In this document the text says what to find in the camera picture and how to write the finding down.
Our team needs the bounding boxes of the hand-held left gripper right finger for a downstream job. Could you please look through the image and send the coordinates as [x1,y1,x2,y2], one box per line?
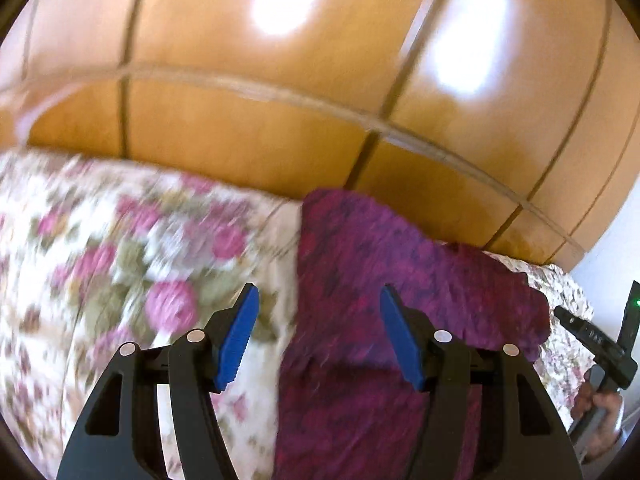
[379,284,584,480]

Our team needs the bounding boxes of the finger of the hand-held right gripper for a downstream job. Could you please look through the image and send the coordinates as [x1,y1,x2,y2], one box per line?
[554,306,601,347]

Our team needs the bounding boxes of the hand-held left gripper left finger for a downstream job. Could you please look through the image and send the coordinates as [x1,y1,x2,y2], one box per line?
[56,282,261,480]

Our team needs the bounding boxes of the dark red floral pants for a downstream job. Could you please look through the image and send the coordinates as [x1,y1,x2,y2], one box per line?
[274,188,552,480]

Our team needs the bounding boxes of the person's right hand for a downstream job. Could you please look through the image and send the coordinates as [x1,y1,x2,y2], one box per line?
[572,367,627,464]

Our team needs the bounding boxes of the floral bedspread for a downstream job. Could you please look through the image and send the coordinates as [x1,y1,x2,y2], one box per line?
[0,150,597,480]

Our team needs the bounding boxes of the wooden wardrobe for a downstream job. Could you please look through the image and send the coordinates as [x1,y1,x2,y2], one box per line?
[0,0,640,273]

